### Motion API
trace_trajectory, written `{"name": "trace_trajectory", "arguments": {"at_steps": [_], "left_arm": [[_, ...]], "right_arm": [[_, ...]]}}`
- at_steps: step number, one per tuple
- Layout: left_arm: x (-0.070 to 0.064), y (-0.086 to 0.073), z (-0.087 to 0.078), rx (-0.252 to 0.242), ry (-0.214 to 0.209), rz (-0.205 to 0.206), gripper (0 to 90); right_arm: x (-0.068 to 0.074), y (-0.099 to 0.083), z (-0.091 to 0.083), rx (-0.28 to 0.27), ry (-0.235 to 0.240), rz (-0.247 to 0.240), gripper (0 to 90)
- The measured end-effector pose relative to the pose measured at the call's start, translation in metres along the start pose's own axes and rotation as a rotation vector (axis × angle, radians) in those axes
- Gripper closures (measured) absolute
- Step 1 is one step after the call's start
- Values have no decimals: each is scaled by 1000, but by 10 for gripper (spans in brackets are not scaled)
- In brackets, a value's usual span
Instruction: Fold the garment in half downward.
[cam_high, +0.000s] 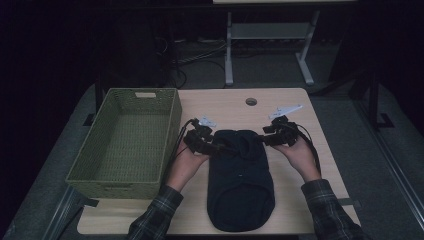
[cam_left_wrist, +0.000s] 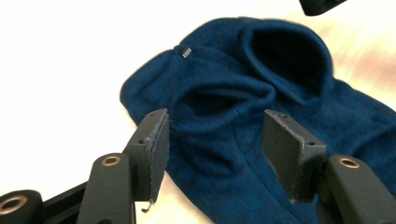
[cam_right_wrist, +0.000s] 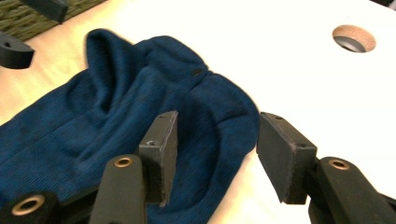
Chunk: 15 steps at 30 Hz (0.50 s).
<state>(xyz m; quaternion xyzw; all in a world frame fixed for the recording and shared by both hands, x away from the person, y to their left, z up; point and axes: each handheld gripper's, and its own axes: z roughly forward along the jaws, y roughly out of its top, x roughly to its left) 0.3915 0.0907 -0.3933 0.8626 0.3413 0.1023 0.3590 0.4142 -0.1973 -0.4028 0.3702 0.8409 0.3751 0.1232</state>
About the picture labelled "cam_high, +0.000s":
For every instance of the person's left hand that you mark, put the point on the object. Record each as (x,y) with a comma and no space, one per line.
(186,165)

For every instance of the black metal stand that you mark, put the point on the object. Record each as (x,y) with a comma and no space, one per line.
(373,100)

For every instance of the dark navy garment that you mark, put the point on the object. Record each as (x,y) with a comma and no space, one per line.
(240,186)

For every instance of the person's right hand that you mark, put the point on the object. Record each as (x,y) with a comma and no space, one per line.
(301,156)

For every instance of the green woven basket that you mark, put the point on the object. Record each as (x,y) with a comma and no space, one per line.
(130,146)

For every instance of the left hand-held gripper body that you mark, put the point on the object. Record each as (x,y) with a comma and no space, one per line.
(198,136)

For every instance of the grey metal floor rail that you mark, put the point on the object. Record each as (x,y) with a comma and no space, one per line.
(63,213)
(393,166)

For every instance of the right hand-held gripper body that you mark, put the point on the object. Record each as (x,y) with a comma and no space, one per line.
(283,128)

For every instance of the white metal desk frame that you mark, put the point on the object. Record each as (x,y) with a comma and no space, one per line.
(266,30)

